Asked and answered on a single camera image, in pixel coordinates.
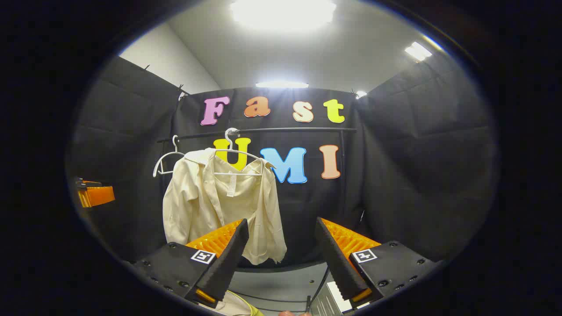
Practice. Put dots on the white laundry hamper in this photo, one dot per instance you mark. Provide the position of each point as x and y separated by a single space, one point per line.
237 308

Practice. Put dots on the cream button-up shirt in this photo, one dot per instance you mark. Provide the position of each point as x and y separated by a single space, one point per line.
197 202

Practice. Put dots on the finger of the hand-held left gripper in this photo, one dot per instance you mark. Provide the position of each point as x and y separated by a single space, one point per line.
97 195

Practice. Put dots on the black backdrop cloth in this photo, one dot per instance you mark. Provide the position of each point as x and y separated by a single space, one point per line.
417 153

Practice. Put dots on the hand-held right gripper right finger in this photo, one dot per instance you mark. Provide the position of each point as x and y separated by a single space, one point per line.
338 259

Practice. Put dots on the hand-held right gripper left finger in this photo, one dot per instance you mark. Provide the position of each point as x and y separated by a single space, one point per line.
228 259

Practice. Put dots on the long ceiling light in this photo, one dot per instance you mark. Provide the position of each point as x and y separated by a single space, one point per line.
282 84

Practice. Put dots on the white hanger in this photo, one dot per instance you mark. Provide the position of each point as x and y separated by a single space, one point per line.
176 147
230 145

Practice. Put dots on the small ceiling light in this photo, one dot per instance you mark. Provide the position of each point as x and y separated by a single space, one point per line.
361 94

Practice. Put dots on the rectangular ceiling light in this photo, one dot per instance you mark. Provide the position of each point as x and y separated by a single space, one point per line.
418 51

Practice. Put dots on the large ceiling light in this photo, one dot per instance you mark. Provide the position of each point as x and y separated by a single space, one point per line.
283 11

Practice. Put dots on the black metal clothes rack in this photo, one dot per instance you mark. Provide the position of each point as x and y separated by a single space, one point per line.
298 130

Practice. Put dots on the white ribbed panel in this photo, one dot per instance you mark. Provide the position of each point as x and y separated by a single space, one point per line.
333 303

